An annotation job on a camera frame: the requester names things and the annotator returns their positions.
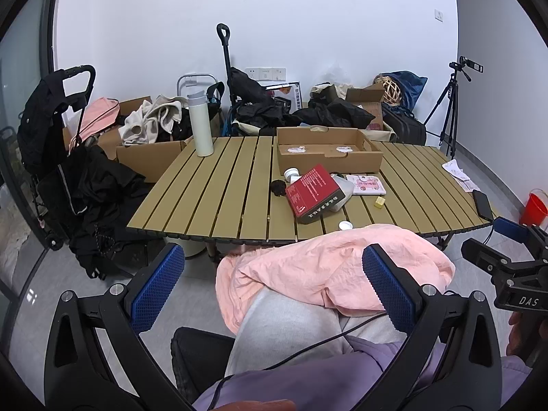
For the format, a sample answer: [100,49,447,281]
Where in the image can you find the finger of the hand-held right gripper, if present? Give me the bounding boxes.
[491,217,548,250]
[461,238,522,278]

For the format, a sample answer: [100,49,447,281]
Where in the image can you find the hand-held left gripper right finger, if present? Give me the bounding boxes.
[361,243,503,411]

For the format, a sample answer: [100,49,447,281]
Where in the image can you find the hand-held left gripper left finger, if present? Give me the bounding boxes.
[44,242,194,411]

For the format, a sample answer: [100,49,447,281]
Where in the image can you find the pink cartoon print pouch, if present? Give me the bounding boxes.
[346,174,387,196]

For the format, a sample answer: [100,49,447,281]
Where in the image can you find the clear plastic box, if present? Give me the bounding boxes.
[327,172,356,213]

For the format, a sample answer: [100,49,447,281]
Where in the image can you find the red box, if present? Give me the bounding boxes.
[285,164,347,224]

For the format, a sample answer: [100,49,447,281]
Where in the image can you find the shallow cardboard tray box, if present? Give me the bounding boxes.
[276,126,384,176]

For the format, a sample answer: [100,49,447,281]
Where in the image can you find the person's right hand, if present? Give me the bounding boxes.
[508,312,548,357]

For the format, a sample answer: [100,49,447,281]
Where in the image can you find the person's left hand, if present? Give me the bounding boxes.
[239,399,297,411]

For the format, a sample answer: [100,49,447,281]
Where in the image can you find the red bucket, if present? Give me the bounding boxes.
[520,188,548,226]

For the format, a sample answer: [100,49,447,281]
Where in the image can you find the black smartphone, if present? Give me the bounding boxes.
[472,189,494,222]

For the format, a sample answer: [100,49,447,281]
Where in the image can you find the white paper sheet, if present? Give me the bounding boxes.
[442,159,482,192]

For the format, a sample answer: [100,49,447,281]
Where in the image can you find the black seat cushion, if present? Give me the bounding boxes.
[170,326,236,399]

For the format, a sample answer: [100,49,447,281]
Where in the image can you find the pink cloth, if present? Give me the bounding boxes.
[215,225,456,337]

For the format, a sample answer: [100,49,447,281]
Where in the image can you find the black jacket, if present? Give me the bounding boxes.
[64,145,148,281]

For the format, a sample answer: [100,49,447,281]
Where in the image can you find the person's grey trouser leg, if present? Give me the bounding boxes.
[225,287,407,377]

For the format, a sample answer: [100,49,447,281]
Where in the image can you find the person's purple top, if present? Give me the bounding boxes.
[192,336,532,411]

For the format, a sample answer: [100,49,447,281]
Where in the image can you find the large cardboard box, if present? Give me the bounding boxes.
[63,96,193,184]

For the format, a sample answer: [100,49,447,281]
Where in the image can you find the black tripod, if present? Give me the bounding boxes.
[423,71,461,158]

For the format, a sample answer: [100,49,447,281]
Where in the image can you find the black backpack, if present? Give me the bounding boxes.
[381,103,427,146]

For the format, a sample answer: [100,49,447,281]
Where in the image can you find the white thermos bottle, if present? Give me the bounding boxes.
[188,90,215,157]

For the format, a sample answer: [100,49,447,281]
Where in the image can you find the beige clothes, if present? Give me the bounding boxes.
[119,95,188,146]

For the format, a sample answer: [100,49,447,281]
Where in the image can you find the dark blue bag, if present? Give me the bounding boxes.
[381,71,428,110]

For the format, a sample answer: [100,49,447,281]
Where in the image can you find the woven rattan ball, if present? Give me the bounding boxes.
[374,75,403,105]

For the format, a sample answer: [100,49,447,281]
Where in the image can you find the pink backpack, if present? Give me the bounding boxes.
[79,97,122,144]

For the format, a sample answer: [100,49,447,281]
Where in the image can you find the open cardboard box with label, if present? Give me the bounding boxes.
[346,83,386,131]

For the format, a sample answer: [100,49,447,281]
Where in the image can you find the black clothing pile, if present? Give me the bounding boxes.
[291,98,376,129]

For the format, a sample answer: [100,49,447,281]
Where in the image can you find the black stroller cart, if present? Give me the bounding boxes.
[17,65,97,251]

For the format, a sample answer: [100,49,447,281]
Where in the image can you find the white metal rack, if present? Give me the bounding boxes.
[177,73,217,103]

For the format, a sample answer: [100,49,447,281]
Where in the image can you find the black trolley bag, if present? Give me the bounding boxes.
[227,67,300,135]

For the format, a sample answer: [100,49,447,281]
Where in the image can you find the printed appliance box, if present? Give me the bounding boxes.
[265,82,302,110]

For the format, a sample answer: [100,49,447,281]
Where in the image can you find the clear plastic bag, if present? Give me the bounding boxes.
[321,62,354,86]

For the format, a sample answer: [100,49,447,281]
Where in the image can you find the dark framed glass door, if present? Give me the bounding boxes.
[0,0,61,304]

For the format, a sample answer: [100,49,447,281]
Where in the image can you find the thin black cable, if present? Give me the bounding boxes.
[205,310,391,411]

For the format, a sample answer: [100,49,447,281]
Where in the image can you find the white wall socket strip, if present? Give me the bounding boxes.
[245,67,287,82]

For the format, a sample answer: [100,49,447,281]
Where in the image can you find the black trolley handle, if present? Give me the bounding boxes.
[216,23,236,108]

